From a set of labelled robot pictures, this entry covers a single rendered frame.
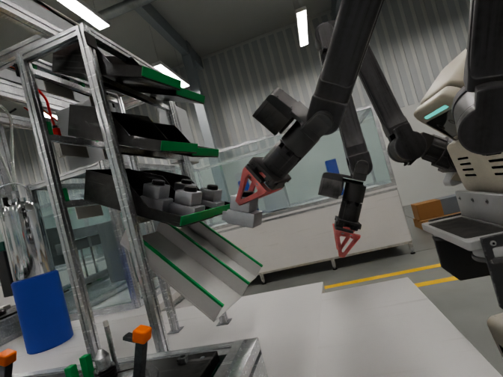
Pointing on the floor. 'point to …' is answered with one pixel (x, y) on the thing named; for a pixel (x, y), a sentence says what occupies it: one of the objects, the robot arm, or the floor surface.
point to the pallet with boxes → (434, 209)
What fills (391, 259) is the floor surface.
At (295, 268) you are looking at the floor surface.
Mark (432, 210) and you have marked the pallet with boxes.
